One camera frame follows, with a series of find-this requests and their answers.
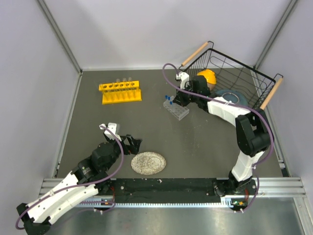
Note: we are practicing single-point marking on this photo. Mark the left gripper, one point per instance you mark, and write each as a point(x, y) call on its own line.
point(133, 147)

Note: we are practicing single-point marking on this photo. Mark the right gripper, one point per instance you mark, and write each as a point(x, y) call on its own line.
point(179, 98)

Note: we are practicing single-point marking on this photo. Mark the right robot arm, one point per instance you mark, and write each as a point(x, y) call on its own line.
point(253, 133)

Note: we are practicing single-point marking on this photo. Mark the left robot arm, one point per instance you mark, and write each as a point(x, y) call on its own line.
point(87, 179)

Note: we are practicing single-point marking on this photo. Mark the clear plastic tube rack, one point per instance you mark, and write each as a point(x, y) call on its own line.
point(177, 111)

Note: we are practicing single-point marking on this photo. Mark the speckled white plate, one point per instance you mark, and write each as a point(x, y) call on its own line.
point(148, 163)

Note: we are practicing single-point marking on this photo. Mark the yellow brown bowl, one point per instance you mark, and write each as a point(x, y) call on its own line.
point(210, 77)

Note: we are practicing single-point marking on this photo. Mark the blue plate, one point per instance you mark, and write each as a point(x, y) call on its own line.
point(233, 96)

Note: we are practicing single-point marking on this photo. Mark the yellow test tube rack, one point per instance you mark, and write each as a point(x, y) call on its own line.
point(106, 94)

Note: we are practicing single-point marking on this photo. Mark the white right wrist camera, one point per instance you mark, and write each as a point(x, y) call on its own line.
point(183, 78)

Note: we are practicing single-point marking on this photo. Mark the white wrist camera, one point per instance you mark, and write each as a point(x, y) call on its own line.
point(183, 78)
point(111, 130)

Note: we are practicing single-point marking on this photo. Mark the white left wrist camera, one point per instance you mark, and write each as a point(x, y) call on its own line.
point(111, 130)

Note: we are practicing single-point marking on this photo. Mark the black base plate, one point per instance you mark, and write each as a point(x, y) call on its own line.
point(168, 190)

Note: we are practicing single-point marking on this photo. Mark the black wire basket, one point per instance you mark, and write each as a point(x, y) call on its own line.
point(231, 74)

